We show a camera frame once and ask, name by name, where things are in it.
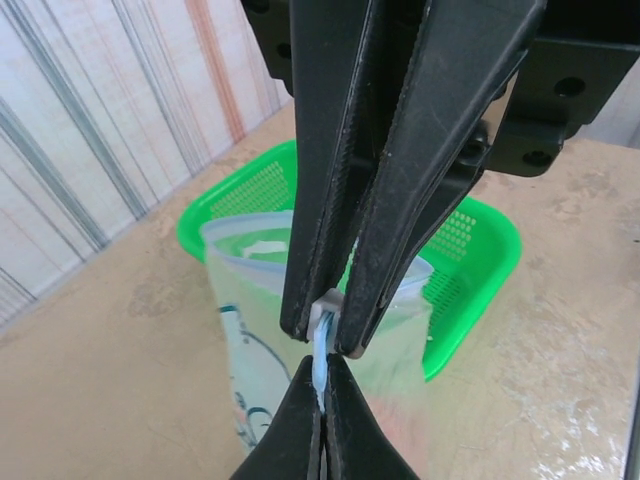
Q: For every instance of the green plastic basket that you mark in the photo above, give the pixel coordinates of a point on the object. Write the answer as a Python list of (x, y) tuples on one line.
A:
[(492, 280)]

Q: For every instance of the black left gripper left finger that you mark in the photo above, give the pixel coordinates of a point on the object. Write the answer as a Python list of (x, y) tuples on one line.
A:
[(285, 445)]

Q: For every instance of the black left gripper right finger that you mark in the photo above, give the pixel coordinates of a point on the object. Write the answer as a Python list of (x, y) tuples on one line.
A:
[(360, 445)]

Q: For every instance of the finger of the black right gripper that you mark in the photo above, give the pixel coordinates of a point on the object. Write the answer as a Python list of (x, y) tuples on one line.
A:
[(440, 150), (325, 150)]

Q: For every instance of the clear printed zip-top bag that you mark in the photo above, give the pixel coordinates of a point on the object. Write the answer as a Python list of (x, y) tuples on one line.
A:
[(250, 310)]

